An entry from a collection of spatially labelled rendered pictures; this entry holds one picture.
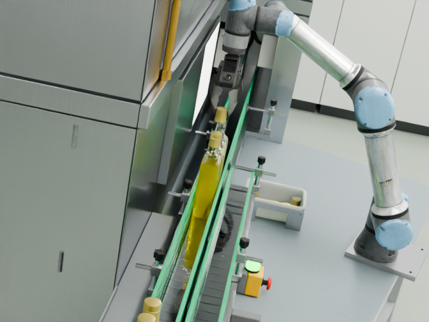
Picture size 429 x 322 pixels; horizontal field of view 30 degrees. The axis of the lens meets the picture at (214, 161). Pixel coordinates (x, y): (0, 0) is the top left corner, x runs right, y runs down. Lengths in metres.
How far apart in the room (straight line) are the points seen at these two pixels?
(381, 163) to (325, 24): 3.82
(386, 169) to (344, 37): 3.83
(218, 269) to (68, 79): 0.72
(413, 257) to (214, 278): 0.89
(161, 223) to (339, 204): 0.92
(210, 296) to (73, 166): 0.51
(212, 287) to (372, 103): 0.72
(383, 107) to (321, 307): 0.63
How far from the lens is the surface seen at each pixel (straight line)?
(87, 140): 1.94
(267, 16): 2.36
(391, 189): 2.54
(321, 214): 3.02
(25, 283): 2.17
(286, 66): 3.48
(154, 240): 2.35
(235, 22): 2.37
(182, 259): 2.28
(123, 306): 2.05
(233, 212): 2.59
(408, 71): 6.37
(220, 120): 2.45
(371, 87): 2.43
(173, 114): 2.37
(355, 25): 6.26
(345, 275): 2.66
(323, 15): 6.24
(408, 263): 2.82
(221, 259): 2.32
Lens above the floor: 2.03
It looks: 23 degrees down
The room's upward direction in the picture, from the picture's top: 11 degrees clockwise
